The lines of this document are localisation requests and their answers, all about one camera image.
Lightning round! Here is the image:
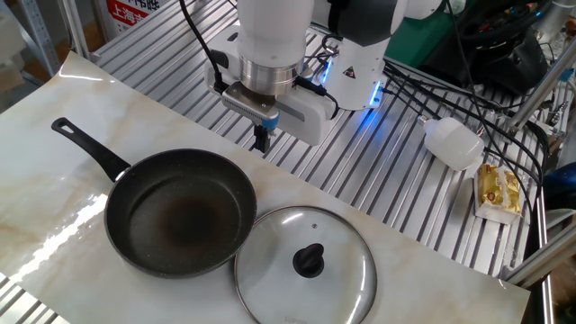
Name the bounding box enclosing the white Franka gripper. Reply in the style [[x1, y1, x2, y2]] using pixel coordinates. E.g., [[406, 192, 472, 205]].
[[204, 24, 338, 154]]

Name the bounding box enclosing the glass lid with black knob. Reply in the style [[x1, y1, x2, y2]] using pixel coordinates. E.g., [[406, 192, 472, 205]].
[[232, 205, 378, 324]]

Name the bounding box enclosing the black frying pan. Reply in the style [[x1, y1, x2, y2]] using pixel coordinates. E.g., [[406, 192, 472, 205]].
[[50, 116, 258, 279]]

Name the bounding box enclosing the green mat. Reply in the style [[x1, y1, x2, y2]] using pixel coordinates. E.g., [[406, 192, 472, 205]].
[[384, 0, 455, 68]]

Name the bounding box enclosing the red and white sign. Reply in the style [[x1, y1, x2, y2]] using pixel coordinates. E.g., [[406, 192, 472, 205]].
[[105, 0, 157, 40]]

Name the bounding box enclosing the white plastic bottle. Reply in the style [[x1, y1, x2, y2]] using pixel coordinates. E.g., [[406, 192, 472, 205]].
[[417, 114, 486, 172]]

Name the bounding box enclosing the white marble pattern mat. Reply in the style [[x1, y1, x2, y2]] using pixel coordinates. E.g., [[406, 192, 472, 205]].
[[0, 50, 532, 324]]

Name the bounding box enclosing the yellow snack packet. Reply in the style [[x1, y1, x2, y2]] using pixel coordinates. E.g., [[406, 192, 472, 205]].
[[472, 162, 524, 225]]

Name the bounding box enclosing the grey perforated shelf upright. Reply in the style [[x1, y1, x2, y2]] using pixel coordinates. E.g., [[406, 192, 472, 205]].
[[15, 0, 62, 77]]

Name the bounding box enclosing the black racing wheel controller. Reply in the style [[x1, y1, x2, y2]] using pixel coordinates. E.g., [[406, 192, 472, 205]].
[[420, 0, 553, 96]]

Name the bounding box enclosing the dark blue shiny object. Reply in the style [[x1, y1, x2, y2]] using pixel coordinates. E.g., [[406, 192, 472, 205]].
[[542, 161, 576, 212]]

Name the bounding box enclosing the grey metal cylinder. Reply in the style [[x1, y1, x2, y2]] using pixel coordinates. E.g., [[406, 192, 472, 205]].
[[535, 0, 576, 41]]

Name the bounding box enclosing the black camera cable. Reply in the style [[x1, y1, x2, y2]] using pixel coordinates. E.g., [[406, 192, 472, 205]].
[[178, 0, 226, 95]]

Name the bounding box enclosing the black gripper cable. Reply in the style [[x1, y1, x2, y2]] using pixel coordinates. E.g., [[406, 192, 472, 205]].
[[294, 76, 339, 121]]

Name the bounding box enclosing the aluminium profile post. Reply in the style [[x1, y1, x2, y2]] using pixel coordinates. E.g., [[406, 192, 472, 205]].
[[58, 0, 94, 59], [501, 222, 576, 289], [506, 44, 576, 136]]

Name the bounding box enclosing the thick black cable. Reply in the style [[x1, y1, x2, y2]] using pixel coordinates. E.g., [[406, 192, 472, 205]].
[[485, 119, 549, 212]]

